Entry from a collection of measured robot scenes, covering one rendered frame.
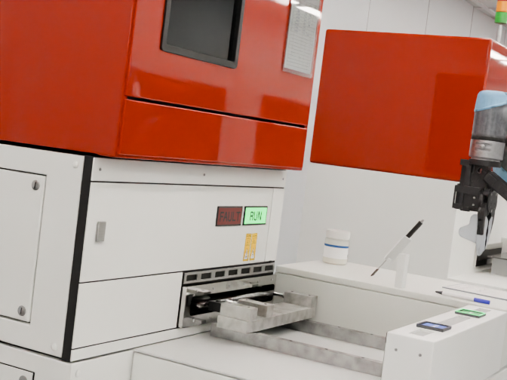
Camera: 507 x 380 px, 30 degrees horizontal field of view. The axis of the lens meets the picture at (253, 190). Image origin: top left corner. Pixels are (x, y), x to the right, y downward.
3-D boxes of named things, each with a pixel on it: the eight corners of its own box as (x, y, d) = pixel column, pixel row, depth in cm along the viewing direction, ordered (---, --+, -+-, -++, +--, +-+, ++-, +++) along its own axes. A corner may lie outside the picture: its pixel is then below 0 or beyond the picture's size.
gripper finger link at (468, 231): (458, 252, 213) (463, 211, 213) (483, 256, 210) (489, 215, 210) (453, 252, 211) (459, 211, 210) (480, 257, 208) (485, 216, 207)
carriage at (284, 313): (216, 327, 217) (217, 314, 217) (287, 311, 249) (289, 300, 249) (246, 334, 214) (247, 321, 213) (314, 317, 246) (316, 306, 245)
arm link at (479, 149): (508, 143, 212) (499, 142, 205) (505, 163, 212) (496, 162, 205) (475, 140, 216) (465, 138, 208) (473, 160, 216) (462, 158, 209)
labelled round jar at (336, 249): (318, 262, 271) (322, 228, 271) (328, 260, 278) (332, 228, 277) (340, 265, 268) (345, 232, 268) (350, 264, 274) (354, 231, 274)
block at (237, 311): (219, 314, 218) (221, 301, 218) (226, 313, 221) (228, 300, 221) (249, 321, 214) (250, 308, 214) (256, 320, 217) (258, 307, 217)
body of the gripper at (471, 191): (460, 210, 217) (468, 158, 216) (498, 216, 213) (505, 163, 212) (450, 210, 210) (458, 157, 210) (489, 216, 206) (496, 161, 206)
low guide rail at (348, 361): (209, 335, 222) (211, 323, 222) (213, 334, 224) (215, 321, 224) (411, 384, 198) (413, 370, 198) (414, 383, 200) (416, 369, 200)
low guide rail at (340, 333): (263, 323, 246) (265, 311, 246) (267, 322, 248) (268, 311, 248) (450, 365, 222) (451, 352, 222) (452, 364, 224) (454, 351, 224)
